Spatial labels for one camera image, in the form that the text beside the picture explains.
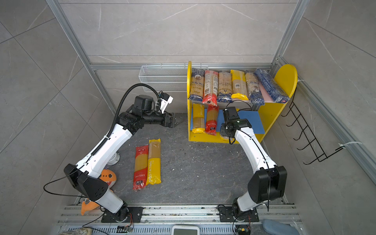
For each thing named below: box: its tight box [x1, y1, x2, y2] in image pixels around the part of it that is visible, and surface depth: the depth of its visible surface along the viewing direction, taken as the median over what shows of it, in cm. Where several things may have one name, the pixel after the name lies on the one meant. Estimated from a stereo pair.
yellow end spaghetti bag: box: [230, 69, 249, 101], surface depth 75 cm
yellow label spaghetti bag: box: [145, 138, 162, 186], surface depth 91 cm
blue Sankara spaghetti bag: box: [188, 67, 205, 102], surface depth 74 cm
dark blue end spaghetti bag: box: [216, 71, 234, 103], surface depth 74 cm
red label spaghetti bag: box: [201, 70, 219, 107], surface depth 73 cm
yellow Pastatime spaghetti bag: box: [191, 103, 206, 134], surface depth 95 cm
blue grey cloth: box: [262, 218, 300, 235], surface depth 70 cm
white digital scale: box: [171, 225, 200, 235], surface depth 67 cm
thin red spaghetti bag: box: [205, 104, 220, 136], surface depth 96 cm
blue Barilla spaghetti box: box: [253, 68, 291, 104], surface depth 73 cm
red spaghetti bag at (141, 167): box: [133, 144, 149, 192], surface depth 90 cm
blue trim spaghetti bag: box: [244, 70, 265, 106], surface depth 73 cm
